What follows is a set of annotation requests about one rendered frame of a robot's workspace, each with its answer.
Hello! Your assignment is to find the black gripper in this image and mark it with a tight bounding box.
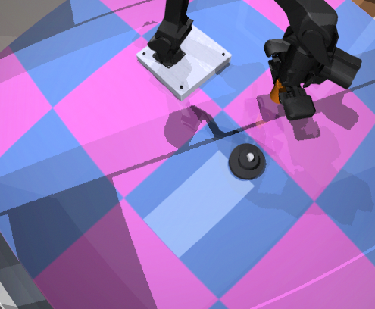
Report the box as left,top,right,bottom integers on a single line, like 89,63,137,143
264,39,316,121

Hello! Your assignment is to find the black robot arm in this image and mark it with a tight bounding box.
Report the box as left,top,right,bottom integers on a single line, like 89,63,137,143
147,0,362,89

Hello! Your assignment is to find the dark grey round pedestal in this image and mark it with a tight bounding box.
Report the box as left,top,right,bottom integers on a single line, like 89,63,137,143
228,143,264,179

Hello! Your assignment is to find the orange tapered knob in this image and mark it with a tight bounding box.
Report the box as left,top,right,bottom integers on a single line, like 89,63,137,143
270,78,286,104

